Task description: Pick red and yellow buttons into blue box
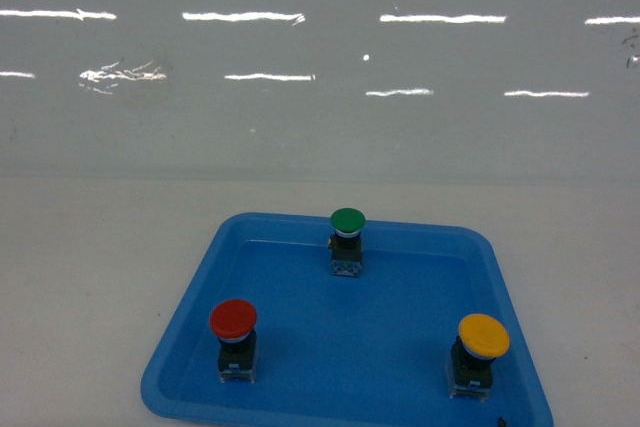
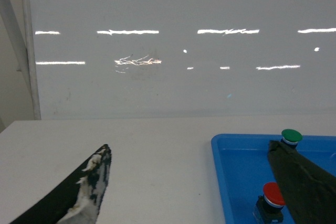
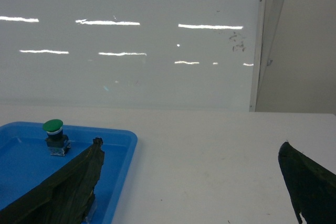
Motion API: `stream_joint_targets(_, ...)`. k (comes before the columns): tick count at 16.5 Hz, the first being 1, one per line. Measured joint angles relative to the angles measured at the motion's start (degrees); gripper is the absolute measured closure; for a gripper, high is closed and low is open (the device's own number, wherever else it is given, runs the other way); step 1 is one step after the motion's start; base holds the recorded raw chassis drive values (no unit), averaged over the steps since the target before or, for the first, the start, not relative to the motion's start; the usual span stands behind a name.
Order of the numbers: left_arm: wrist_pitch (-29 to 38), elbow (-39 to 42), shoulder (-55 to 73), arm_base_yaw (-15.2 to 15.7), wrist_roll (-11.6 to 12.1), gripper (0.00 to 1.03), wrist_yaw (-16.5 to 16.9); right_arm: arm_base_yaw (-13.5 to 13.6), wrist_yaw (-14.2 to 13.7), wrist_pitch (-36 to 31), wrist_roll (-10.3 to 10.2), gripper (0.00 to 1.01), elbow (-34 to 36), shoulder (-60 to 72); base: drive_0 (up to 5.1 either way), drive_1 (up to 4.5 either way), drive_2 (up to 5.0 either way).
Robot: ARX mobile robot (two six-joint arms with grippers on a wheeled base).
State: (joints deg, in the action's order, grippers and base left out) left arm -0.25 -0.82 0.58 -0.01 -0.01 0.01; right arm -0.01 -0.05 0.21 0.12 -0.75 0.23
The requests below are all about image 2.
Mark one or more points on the white whiteboard panel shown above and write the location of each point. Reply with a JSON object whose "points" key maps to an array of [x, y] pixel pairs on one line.
{"points": [[101, 59]]}

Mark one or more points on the red push button switch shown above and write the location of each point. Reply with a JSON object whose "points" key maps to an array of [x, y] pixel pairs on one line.
{"points": [[269, 205]]}

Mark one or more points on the green push button switch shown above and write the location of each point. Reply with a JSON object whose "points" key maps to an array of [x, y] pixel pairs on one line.
{"points": [[291, 137]]}

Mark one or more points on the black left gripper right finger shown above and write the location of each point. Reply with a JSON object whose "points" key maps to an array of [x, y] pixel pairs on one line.
{"points": [[308, 190]]}

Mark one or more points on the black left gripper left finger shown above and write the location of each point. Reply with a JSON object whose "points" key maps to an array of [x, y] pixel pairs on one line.
{"points": [[78, 198]]}

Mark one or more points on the blue plastic tray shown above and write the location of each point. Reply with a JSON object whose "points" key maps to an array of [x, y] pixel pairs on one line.
{"points": [[242, 168]]}

